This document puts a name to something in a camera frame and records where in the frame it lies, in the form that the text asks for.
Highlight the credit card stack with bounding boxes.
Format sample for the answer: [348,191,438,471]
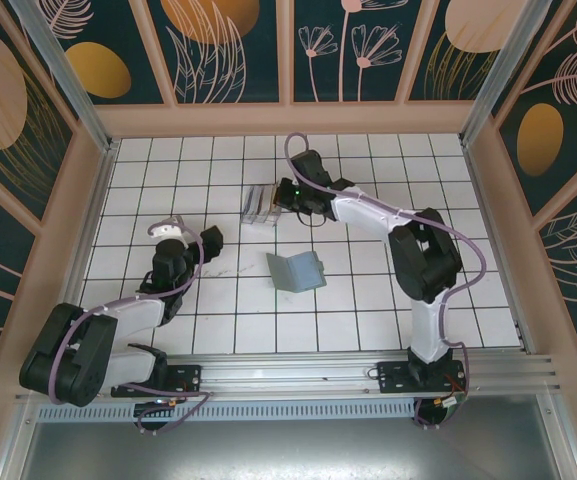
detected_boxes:
[242,184,277,216]

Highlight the clear acrylic card box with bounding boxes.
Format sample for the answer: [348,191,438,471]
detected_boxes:
[240,182,284,227]

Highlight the green card holder wallet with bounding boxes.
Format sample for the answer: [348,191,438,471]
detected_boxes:
[265,251,328,294]

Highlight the small circuit board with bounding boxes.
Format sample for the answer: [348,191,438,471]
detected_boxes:
[437,394,469,416]
[135,397,179,410]

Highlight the panel with pink flowers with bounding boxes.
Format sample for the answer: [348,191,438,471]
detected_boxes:
[292,0,437,105]

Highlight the panel with orange circle leaves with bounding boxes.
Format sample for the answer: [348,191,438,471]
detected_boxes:
[147,0,289,105]

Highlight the panel with golden oval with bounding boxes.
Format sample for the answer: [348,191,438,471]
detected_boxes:
[27,0,177,106]

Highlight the grey metal sheet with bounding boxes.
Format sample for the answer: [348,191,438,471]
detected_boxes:
[17,419,564,480]

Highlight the panel with pink circle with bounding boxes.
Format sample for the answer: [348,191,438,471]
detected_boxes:
[407,0,534,102]

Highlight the panel with gold oval feather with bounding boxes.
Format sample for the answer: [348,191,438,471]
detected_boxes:
[492,0,577,214]

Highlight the aluminium side rail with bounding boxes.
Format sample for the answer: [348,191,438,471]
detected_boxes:
[47,144,119,361]
[462,144,534,351]

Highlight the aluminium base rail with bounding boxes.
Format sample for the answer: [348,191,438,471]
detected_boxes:
[15,352,562,401]

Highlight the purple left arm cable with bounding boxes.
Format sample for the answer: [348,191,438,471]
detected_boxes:
[47,222,212,436]

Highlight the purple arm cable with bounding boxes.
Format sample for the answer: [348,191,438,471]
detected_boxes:
[47,222,212,436]
[284,132,487,431]

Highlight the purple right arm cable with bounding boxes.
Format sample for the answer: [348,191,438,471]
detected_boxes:
[284,132,487,431]

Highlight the slotted grey cable duct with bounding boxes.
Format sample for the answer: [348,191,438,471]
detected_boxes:
[35,402,419,421]

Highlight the aluminium corner post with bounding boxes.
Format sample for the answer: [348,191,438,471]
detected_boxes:
[10,0,119,154]
[460,0,564,149]

